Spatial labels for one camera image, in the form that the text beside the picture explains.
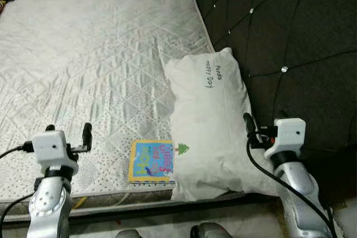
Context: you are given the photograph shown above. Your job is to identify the colourful children's picture book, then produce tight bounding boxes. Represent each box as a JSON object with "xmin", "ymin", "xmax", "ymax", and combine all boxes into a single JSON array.
[{"xmin": 128, "ymin": 139, "xmax": 176, "ymax": 183}]

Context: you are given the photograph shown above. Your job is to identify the white pillow with green tree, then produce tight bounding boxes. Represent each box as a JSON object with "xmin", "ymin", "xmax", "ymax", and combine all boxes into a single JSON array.
[{"xmin": 158, "ymin": 47, "xmax": 279, "ymax": 202}]

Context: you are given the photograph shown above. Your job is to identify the white quilted mattress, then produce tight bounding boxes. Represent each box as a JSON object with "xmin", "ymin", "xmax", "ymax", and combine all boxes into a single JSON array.
[{"xmin": 0, "ymin": 0, "xmax": 279, "ymax": 205}]

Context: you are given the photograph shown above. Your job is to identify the grey bed base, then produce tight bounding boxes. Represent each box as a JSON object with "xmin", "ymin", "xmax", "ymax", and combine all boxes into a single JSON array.
[{"xmin": 0, "ymin": 191, "xmax": 279, "ymax": 223}]

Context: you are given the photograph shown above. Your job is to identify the black tufted headboard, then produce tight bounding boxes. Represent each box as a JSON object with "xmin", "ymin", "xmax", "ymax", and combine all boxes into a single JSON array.
[{"xmin": 195, "ymin": 0, "xmax": 357, "ymax": 208}]

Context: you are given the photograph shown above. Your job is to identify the grey left robot leg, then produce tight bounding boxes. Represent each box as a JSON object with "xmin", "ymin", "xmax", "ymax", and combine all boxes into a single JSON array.
[{"xmin": 114, "ymin": 229, "xmax": 143, "ymax": 238}]

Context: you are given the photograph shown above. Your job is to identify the grey robot leg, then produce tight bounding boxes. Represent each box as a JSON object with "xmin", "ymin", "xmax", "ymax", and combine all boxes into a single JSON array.
[
  {"xmin": 191, "ymin": 222, "xmax": 232, "ymax": 238},
  {"xmin": 114, "ymin": 229, "xmax": 143, "ymax": 238}
]

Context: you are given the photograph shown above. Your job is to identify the grey right robot leg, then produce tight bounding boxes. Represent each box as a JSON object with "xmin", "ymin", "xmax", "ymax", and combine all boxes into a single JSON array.
[{"xmin": 191, "ymin": 222, "xmax": 232, "ymax": 238}]

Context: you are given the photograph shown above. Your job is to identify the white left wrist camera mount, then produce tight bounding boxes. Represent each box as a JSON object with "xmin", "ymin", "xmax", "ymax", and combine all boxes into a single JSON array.
[{"xmin": 31, "ymin": 130, "xmax": 79, "ymax": 174}]

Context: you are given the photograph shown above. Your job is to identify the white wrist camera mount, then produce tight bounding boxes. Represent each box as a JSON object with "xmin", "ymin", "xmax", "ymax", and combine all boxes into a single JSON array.
[
  {"xmin": 264, "ymin": 118, "xmax": 306, "ymax": 163},
  {"xmin": 31, "ymin": 130, "xmax": 79, "ymax": 174}
]

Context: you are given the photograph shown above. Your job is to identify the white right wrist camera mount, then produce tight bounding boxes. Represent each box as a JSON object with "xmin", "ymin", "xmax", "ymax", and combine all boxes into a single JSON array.
[{"xmin": 264, "ymin": 118, "xmax": 306, "ymax": 163}]

